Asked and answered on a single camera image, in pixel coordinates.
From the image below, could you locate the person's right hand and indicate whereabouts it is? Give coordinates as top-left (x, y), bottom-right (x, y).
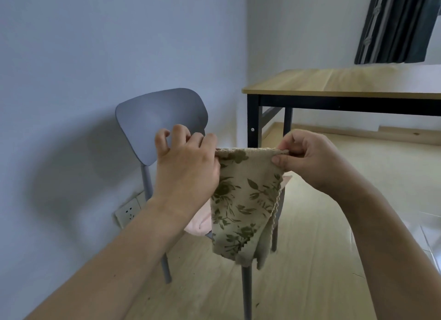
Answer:
top-left (271, 129), bottom-right (359, 196)

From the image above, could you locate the person's left hand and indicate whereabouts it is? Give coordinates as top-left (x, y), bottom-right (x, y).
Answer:
top-left (153, 124), bottom-right (221, 211)

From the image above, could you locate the pink cloth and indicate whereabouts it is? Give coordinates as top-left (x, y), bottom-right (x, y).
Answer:
top-left (184, 173), bottom-right (294, 238)

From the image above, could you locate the olive floral cloth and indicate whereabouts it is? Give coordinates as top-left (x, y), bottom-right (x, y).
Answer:
top-left (210, 147), bottom-right (291, 271)

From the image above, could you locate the person's left forearm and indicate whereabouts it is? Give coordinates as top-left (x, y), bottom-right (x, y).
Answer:
top-left (24, 197), bottom-right (193, 320)

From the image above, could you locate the person's right forearm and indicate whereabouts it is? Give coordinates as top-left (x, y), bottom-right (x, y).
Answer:
top-left (330, 180), bottom-right (441, 320)

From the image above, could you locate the grey plastic chair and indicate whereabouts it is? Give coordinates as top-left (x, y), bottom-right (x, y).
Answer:
top-left (115, 87), bottom-right (287, 320)

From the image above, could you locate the wooden table with black legs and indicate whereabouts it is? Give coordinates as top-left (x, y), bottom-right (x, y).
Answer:
top-left (241, 64), bottom-right (441, 149)

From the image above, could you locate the dark grey curtain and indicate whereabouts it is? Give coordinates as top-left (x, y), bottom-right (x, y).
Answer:
top-left (354, 0), bottom-right (441, 66)

